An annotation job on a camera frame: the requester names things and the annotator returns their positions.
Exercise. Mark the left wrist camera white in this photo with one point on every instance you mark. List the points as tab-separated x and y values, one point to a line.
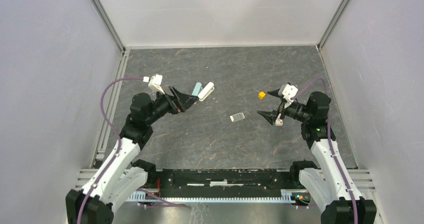
155	83

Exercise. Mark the staple box grey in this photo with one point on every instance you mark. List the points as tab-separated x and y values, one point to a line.
237	117

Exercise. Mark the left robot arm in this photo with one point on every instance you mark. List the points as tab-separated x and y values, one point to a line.
99	198

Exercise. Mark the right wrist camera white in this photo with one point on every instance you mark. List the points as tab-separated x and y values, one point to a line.
288	93

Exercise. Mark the white cable tray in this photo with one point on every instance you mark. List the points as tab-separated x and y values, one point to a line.
284	197

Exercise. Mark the light blue stapler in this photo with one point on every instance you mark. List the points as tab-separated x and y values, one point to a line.
197	89

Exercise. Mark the yellow cube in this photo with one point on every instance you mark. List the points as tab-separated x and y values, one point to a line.
261	95

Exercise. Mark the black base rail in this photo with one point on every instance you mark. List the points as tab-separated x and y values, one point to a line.
222	183

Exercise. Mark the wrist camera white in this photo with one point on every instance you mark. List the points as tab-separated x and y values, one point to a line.
288	93
155	83

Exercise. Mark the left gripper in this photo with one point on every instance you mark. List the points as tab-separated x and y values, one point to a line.
175	107

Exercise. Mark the white stapler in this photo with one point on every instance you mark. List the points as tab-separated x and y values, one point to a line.
206	91

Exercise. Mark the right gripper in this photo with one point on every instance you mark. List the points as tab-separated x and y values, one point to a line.
270	116

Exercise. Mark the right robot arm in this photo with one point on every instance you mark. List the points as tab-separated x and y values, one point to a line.
332	188

